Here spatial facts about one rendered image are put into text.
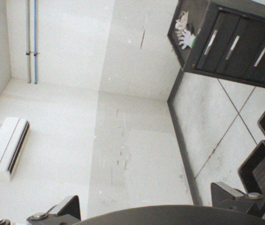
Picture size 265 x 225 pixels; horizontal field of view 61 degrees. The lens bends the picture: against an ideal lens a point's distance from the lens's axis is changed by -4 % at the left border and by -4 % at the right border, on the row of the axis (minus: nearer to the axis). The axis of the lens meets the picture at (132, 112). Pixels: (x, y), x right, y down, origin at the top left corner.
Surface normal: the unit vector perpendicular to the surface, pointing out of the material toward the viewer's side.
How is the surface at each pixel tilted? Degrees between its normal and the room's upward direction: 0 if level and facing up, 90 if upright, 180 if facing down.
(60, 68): 90
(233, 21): 90
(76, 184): 90
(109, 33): 90
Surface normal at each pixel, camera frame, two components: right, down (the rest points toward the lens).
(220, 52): 0.05, 0.64
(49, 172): 0.22, -0.76
